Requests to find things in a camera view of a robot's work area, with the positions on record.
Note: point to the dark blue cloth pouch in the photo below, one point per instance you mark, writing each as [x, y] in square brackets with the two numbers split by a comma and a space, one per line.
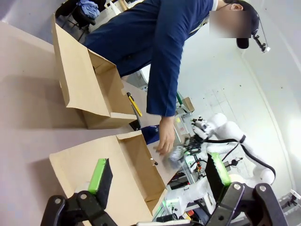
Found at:
[151, 134]

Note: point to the black office chair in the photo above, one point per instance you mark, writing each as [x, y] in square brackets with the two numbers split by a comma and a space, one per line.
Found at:
[80, 16]

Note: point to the person in navy blue coat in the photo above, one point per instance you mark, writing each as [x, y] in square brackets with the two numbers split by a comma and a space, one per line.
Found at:
[155, 42]

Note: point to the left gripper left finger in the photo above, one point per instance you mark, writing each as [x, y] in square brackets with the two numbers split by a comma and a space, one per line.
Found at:
[101, 179]

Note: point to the open brown cardboard box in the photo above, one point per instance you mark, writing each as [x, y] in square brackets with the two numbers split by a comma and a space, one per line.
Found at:
[131, 169]

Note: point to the yellow box cutter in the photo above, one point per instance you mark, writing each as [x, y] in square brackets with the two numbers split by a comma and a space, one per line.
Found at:
[134, 105]

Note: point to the grey pencil case black zipper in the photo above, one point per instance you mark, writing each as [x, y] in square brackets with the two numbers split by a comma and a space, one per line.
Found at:
[175, 158]

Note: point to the person's right hand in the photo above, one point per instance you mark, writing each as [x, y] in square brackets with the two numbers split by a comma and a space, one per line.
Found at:
[167, 135]

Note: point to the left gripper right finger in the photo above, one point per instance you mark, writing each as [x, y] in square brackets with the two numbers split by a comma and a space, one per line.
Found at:
[217, 174]

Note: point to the brown cardboard box with lid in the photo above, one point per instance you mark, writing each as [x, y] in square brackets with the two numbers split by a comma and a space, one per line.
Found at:
[80, 77]

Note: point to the small brown carton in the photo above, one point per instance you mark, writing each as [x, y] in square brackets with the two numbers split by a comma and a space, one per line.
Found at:
[188, 104]

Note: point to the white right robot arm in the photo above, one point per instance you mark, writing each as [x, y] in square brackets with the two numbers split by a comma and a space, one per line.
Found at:
[225, 131]

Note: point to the blue cloth on chair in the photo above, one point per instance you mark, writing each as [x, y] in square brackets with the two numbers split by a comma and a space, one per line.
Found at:
[88, 8]

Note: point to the black head-mounted camera cap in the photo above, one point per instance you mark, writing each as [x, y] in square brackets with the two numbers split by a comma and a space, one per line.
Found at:
[249, 28]

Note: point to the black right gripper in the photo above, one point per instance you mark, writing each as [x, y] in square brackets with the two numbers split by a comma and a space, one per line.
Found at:
[194, 144]

